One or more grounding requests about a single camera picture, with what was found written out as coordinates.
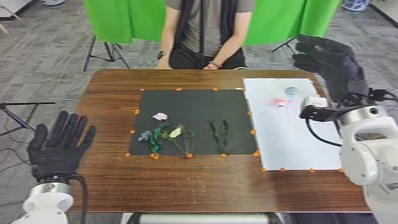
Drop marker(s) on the white flower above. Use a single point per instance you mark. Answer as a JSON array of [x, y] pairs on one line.
[[176, 132]]

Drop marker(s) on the pink flower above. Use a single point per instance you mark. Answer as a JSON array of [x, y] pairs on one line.
[[277, 102], [160, 116]]

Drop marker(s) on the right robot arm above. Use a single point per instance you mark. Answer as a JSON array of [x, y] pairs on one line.
[[373, 156]]

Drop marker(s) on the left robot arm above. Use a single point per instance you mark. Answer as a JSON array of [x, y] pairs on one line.
[[50, 203]]

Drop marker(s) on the black tripod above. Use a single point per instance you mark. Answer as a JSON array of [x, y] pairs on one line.
[[18, 116]]

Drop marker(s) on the black backdrop stand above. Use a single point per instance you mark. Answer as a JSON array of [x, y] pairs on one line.
[[284, 45], [108, 53]]

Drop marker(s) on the dark mat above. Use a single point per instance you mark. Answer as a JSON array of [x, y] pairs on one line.
[[195, 110]]

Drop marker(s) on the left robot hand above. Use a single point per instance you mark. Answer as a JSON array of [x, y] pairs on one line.
[[58, 150]]

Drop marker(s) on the blue and white vase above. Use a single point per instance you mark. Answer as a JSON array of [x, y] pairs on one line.
[[53, 2], [355, 4]]

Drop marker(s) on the white sheet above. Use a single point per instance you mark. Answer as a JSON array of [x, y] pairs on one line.
[[289, 143]]

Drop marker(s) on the pale grey bar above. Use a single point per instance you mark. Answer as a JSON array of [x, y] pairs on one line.
[[204, 219]]

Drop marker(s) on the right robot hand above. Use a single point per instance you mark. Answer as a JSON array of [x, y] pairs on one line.
[[330, 63]]

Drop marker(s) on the green sprig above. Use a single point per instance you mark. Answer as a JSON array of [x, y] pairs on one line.
[[220, 133]]

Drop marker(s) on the person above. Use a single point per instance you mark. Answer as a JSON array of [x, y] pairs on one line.
[[204, 30]]

